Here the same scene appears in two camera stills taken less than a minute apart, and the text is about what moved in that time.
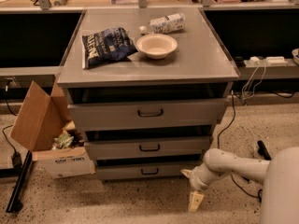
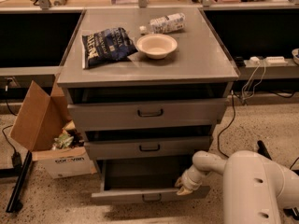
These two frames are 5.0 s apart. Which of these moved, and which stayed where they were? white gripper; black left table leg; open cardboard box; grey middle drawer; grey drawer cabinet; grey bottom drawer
Moved: white gripper; grey bottom drawer
Stayed: black left table leg; grey drawer cabinet; open cardboard box; grey middle drawer
